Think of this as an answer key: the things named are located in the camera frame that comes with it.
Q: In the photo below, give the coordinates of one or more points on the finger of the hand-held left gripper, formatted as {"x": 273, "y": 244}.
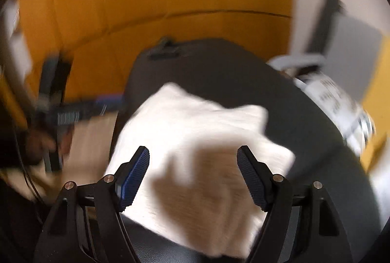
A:
{"x": 111, "y": 102}

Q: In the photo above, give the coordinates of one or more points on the person's left hand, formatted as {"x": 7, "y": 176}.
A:
{"x": 36, "y": 144}

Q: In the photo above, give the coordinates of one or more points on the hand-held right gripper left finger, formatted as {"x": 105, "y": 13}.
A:
{"x": 135, "y": 177}

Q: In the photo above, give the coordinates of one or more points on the triangle pattern pillow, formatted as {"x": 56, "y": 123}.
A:
{"x": 329, "y": 92}

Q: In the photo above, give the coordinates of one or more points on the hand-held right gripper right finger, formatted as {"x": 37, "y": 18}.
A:
{"x": 251, "y": 177}

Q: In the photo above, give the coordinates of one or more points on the small black clip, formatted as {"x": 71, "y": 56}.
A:
{"x": 163, "y": 50}

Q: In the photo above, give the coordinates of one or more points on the grey yellow blue sofa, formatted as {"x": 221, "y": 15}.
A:
{"x": 350, "y": 43}

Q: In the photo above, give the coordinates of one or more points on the cream knit sweater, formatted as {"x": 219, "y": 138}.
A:
{"x": 189, "y": 123}

